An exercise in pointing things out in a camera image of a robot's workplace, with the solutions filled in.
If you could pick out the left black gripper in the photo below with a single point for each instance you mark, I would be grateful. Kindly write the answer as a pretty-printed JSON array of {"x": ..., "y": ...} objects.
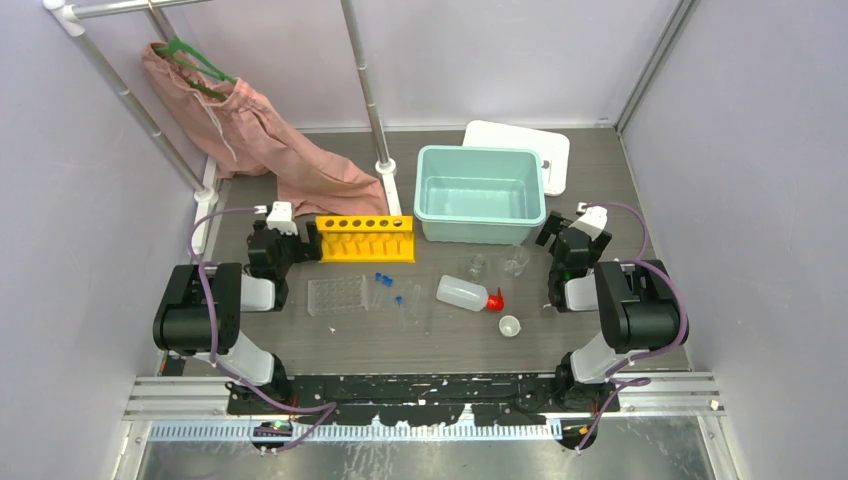
[{"x": 314, "y": 241}]

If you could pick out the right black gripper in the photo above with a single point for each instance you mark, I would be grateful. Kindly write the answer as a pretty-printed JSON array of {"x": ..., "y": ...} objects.
[{"x": 552, "y": 226}]

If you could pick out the blue capped tube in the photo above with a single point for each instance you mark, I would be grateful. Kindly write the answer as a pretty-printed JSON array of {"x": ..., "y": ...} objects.
[
  {"x": 378, "y": 292},
  {"x": 386, "y": 282},
  {"x": 400, "y": 306}
]

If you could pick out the large clear test tube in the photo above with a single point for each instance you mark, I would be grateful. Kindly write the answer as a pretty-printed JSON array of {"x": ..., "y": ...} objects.
[{"x": 414, "y": 303}]

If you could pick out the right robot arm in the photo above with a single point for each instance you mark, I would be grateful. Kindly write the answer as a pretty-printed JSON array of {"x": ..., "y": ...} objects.
[{"x": 639, "y": 314}]

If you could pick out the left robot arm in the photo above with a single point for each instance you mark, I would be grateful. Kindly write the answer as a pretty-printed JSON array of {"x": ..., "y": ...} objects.
[{"x": 183, "y": 325}]

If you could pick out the glass beaker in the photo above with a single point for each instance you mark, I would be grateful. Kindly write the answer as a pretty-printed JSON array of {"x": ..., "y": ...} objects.
[{"x": 515, "y": 260}]

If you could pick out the clear well plate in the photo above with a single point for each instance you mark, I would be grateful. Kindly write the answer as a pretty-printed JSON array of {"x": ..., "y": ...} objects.
[{"x": 337, "y": 295}]

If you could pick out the yellow test tube rack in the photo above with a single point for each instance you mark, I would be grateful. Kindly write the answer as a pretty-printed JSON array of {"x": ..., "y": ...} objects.
[{"x": 367, "y": 239}]

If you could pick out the small glass flask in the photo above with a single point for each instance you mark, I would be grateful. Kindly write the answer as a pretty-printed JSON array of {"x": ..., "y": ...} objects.
[{"x": 476, "y": 267}]

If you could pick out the small white cup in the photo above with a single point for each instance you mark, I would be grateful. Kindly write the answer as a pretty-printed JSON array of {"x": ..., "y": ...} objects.
[{"x": 509, "y": 326}]

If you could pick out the pink cloth garment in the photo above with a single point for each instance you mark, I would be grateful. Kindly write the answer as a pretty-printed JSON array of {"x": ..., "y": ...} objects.
[{"x": 245, "y": 135}]

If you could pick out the teal plastic bin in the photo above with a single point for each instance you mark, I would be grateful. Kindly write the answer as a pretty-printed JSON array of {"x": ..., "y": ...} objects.
[{"x": 478, "y": 195}]

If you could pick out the white squeeze bottle red cap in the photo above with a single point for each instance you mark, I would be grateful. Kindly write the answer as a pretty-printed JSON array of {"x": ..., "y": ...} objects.
[{"x": 467, "y": 295}]

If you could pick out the green clothes hanger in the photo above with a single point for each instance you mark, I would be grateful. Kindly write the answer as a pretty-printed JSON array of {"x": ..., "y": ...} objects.
[{"x": 181, "y": 64}]

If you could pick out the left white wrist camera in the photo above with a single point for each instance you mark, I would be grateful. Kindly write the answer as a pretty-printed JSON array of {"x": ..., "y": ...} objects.
[{"x": 280, "y": 216}]

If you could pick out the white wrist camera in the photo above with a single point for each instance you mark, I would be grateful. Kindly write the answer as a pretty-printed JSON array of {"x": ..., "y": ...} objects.
[
  {"x": 280, "y": 216},
  {"x": 591, "y": 220}
]

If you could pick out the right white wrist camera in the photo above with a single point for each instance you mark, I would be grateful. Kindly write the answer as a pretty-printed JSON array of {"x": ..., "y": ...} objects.
[{"x": 591, "y": 220}]

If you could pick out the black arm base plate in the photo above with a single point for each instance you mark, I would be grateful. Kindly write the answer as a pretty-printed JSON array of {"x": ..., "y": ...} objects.
[{"x": 422, "y": 400}]

